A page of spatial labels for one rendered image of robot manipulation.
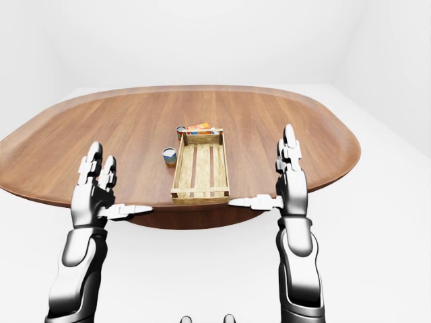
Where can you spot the small dark rounded shape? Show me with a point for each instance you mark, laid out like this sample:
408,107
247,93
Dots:
185,319
229,318

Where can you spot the blue and orange soup tin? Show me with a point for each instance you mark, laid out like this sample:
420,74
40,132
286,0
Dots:
170,157

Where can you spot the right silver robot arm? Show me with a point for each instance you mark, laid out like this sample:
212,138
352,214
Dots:
299,269

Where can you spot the wooden slat tray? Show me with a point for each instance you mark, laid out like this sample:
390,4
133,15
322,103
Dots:
200,168

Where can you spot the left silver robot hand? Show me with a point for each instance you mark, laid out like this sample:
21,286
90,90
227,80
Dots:
88,198

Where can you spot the orange printed food box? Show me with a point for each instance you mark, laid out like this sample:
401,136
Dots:
200,128

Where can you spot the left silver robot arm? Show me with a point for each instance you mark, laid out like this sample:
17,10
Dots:
75,272

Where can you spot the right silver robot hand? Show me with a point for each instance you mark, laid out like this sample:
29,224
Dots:
292,191

